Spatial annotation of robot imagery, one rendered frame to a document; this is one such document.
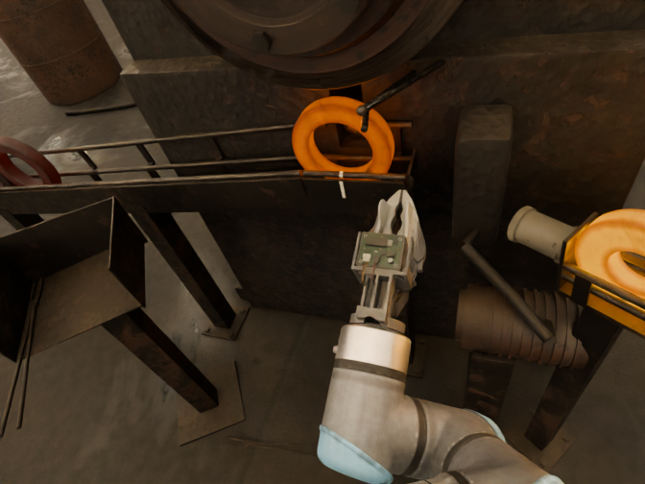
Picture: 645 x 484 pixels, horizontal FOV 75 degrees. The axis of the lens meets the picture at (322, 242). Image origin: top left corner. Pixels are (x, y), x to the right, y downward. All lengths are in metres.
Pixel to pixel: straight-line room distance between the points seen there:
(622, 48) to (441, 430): 0.55
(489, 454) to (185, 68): 0.80
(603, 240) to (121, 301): 0.80
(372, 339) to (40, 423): 1.38
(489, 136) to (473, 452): 0.42
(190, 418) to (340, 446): 0.95
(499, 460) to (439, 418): 0.10
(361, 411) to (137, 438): 1.07
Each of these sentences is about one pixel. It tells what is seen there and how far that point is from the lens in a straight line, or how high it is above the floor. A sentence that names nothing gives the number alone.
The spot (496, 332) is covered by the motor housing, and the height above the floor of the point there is 0.51.
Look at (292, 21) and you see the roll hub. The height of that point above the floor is 1.01.
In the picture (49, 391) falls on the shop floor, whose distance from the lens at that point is 1.78.
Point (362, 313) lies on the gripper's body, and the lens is 0.52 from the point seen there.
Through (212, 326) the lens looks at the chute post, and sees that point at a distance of 1.55.
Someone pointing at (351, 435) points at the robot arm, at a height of 0.71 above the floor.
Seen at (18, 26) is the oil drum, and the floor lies 0.54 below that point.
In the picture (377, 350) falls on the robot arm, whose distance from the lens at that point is 0.51.
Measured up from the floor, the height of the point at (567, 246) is 0.71.
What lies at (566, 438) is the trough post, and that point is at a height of 0.02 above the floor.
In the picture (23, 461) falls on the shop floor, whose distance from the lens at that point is 1.71.
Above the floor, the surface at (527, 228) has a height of 0.69.
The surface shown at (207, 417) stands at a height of 0.01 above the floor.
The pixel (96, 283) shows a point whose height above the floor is 0.60.
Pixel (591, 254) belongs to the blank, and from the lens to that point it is 0.68.
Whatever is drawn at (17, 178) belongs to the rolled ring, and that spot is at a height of 0.63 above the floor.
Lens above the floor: 1.20
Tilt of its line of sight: 47 degrees down
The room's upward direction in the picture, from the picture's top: 17 degrees counter-clockwise
